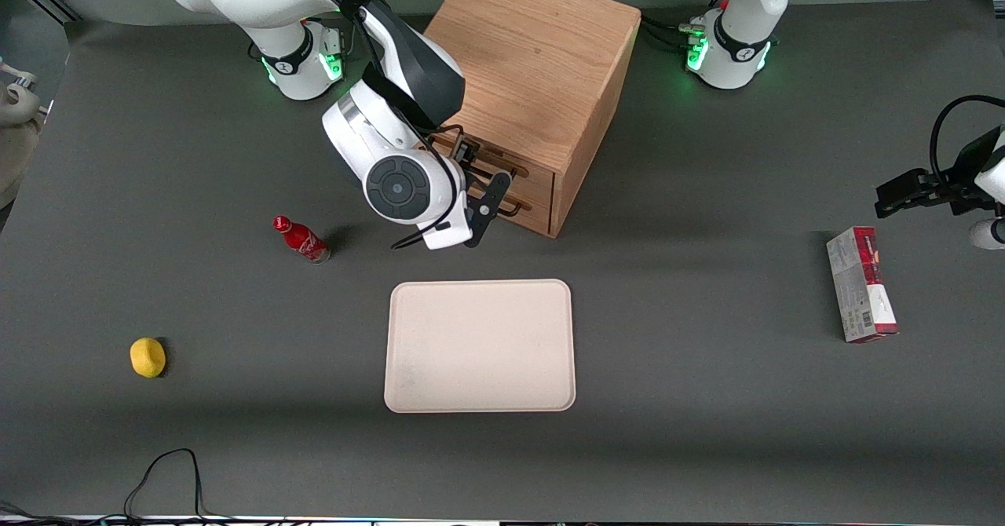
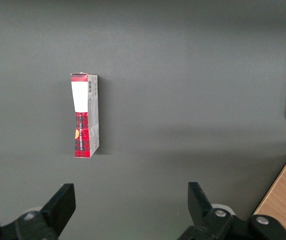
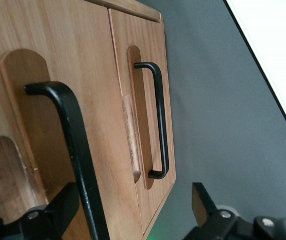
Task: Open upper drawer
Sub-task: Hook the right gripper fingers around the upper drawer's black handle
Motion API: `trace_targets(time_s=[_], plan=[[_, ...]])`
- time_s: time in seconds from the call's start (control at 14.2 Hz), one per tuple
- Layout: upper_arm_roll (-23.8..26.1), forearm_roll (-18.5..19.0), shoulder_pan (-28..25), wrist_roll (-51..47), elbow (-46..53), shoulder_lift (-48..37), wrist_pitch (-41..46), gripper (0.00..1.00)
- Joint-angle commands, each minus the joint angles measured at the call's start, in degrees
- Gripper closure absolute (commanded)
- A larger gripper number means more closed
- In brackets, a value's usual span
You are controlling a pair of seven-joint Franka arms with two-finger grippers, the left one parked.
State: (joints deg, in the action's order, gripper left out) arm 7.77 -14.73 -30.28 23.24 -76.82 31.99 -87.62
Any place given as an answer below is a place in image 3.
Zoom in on wooden drawer with notched front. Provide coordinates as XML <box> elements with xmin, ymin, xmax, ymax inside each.
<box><xmin>107</xmin><ymin>8</ymin><xmax>177</xmax><ymax>237</ymax></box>
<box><xmin>0</xmin><ymin>0</ymin><xmax>145</xmax><ymax>240</ymax></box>

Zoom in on black metal drawer handle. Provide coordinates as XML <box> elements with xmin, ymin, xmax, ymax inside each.
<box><xmin>133</xmin><ymin>61</ymin><xmax>170</xmax><ymax>180</ymax></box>
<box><xmin>24</xmin><ymin>80</ymin><xmax>112</xmax><ymax>240</ymax></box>

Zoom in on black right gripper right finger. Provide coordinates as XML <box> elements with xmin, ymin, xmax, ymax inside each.
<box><xmin>184</xmin><ymin>182</ymin><xmax>239</xmax><ymax>240</ymax></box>

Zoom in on wooden two-drawer cabinet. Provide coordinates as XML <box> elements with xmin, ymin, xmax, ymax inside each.
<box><xmin>84</xmin><ymin>0</ymin><xmax>163</xmax><ymax>25</ymax></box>

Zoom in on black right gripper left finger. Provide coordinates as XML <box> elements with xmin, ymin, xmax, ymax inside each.
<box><xmin>19</xmin><ymin>182</ymin><xmax>80</xmax><ymax>240</ymax></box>

